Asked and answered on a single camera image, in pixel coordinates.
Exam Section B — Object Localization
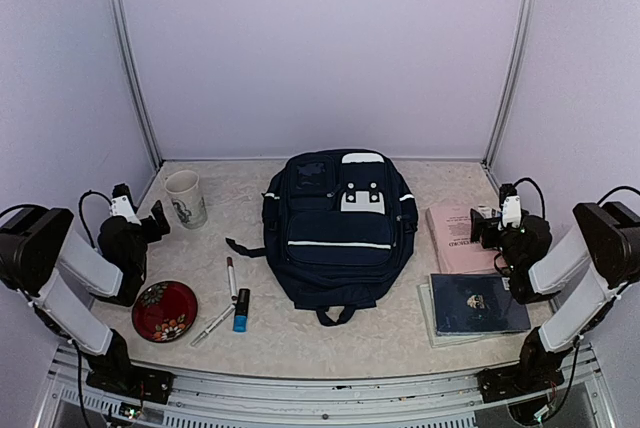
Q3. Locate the right aluminium frame post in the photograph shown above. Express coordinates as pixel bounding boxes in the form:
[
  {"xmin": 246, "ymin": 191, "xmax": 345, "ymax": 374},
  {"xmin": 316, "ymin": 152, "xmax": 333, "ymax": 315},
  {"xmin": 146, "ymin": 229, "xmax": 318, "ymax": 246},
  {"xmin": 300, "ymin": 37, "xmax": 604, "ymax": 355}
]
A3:
[{"xmin": 483, "ymin": 0, "xmax": 535, "ymax": 172}]

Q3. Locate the aluminium frame post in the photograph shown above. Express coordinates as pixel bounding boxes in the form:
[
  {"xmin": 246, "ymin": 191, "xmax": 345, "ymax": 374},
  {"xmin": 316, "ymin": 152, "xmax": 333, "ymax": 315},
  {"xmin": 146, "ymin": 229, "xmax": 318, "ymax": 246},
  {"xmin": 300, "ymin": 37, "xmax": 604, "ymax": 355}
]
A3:
[
  {"xmin": 109, "ymin": 0, "xmax": 164, "ymax": 172},
  {"xmin": 483, "ymin": 0, "xmax": 535, "ymax": 172}
]

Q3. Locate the white patterned ceramic cup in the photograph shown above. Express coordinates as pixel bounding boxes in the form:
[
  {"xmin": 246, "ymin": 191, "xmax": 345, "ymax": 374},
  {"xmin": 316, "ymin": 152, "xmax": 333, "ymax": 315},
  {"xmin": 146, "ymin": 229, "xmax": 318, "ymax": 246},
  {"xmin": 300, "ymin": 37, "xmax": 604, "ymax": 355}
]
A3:
[{"xmin": 164, "ymin": 170, "xmax": 208, "ymax": 230}]

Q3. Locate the navy blue student backpack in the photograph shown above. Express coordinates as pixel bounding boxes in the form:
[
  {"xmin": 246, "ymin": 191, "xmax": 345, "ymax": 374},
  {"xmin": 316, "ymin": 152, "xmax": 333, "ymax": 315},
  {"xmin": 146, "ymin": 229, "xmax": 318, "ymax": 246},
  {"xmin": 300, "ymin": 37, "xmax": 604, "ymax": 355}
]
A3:
[{"xmin": 226, "ymin": 149, "xmax": 419, "ymax": 327}]

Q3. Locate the black and blue stamp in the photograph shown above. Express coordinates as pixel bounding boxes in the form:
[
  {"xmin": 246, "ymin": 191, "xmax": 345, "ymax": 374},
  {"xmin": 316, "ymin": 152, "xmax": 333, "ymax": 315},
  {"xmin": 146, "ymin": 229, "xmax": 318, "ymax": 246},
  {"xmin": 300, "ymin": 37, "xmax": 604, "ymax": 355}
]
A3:
[{"xmin": 233, "ymin": 288, "xmax": 251, "ymax": 333}]

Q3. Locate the white marker with red cap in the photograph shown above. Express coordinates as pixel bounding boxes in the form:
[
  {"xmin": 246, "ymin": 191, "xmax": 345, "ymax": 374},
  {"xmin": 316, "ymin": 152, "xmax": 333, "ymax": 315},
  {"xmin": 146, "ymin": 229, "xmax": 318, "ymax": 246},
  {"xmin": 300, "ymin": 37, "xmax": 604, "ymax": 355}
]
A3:
[{"xmin": 226, "ymin": 257, "xmax": 238, "ymax": 301}]

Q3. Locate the red floral plate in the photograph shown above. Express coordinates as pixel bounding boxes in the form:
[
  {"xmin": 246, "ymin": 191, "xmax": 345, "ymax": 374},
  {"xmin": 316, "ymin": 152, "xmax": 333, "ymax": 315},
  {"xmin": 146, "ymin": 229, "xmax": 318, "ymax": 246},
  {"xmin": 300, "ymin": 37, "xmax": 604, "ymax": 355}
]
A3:
[{"xmin": 131, "ymin": 281, "xmax": 199, "ymax": 343}]

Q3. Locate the pink paperback book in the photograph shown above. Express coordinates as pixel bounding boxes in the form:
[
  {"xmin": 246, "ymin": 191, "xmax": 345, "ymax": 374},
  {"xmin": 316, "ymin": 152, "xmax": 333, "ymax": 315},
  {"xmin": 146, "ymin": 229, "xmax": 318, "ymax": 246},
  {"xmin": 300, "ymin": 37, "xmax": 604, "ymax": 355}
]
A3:
[{"xmin": 426, "ymin": 204, "xmax": 497, "ymax": 274}]

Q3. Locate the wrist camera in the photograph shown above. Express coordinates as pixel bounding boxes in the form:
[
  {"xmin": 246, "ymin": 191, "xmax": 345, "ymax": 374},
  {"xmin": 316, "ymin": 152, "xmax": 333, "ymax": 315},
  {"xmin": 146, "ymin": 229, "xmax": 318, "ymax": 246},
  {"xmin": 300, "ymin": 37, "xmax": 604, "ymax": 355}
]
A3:
[
  {"xmin": 499, "ymin": 183, "xmax": 522, "ymax": 229},
  {"xmin": 110, "ymin": 183, "xmax": 141, "ymax": 225}
]

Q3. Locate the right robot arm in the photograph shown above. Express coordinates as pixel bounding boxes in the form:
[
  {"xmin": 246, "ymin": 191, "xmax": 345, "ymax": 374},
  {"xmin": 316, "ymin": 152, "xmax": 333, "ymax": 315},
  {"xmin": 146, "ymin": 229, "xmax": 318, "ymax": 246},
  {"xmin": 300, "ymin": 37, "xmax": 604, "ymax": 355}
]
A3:
[{"xmin": 477, "ymin": 201, "xmax": 639, "ymax": 403}]

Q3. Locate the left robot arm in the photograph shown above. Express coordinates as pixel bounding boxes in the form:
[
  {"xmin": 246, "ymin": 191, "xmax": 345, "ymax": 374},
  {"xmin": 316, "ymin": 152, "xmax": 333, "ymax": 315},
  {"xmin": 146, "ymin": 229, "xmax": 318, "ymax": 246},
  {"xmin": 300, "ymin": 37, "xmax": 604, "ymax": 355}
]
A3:
[{"xmin": 1, "ymin": 195, "xmax": 174, "ymax": 404}]

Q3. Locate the grey white book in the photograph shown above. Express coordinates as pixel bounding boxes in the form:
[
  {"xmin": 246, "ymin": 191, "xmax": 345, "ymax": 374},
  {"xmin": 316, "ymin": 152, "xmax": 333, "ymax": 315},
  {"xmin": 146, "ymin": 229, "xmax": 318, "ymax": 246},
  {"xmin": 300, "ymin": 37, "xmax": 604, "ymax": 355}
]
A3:
[{"xmin": 417, "ymin": 282, "xmax": 503, "ymax": 348}]

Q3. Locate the dark blue book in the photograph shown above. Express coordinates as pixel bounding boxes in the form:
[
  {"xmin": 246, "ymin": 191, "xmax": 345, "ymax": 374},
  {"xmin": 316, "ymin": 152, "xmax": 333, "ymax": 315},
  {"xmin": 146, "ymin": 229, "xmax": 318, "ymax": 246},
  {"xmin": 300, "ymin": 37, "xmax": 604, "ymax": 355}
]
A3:
[{"xmin": 430, "ymin": 274, "xmax": 531, "ymax": 336}]

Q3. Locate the left aluminium frame post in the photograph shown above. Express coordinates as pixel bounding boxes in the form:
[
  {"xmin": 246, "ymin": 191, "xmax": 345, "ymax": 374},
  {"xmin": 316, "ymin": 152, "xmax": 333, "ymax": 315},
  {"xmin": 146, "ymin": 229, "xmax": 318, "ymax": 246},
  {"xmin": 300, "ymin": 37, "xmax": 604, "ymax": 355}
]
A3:
[{"xmin": 109, "ymin": 0, "xmax": 164, "ymax": 172}]

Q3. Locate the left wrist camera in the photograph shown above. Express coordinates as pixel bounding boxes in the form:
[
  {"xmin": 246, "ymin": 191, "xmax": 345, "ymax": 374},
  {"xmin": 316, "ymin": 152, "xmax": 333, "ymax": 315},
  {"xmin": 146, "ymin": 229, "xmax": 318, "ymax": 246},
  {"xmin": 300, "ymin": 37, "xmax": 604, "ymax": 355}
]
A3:
[{"xmin": 110, "ymin": 183, "xmax": 141, "ymax": 225}]

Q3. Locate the clear plastic syringe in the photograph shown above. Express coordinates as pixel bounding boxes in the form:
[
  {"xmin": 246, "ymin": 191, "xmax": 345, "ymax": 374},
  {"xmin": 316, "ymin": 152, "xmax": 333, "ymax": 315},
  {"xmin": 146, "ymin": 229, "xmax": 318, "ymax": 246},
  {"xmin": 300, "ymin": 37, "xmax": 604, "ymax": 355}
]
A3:
[{"xmin": 190, "ymin": 303, "xmax": 235, "ymax": 347}]

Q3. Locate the front aluminium rail base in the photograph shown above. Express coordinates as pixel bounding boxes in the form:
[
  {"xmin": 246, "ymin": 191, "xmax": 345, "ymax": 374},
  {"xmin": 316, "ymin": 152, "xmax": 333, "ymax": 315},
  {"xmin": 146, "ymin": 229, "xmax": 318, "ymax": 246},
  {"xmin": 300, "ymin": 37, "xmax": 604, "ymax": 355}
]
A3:
[{"xmin": 31, "ymin": 346, "xmax": 622, "ymax": 427}]

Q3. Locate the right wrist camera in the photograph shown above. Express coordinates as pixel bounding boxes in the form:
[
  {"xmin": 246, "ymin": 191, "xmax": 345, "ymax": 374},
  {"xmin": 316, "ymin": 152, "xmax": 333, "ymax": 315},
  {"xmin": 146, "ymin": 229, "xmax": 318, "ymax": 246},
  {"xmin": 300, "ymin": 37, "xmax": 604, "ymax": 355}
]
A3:
[{"xmin": 499, "ymin": 183, "xmax": 522, "ymax": 229}]

